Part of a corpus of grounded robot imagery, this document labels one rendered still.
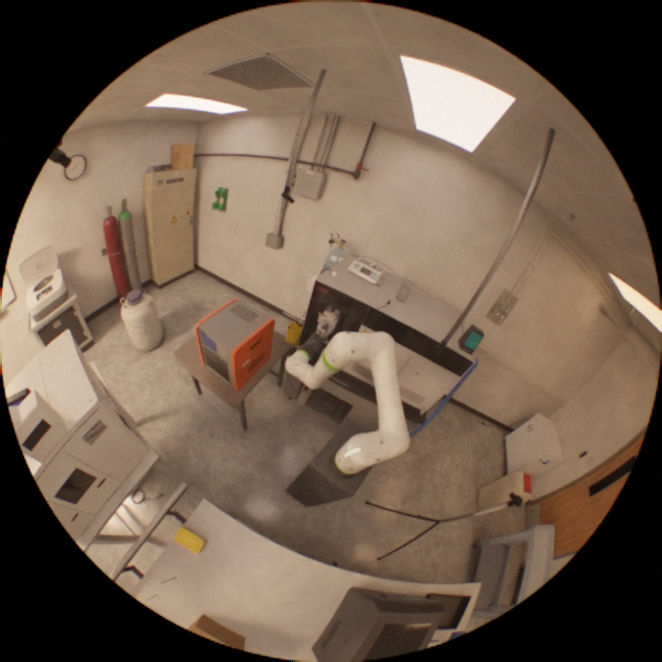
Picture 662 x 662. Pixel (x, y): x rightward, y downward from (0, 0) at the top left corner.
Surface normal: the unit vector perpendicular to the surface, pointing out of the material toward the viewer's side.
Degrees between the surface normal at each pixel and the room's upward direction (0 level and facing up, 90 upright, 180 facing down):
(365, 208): 90
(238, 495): 0
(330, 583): 0
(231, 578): 0
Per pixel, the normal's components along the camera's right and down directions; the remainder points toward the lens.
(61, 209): 0.88, 0.45
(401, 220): -0.39, 0.51
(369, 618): -0.59, -0.77
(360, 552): 0.27, -0.73
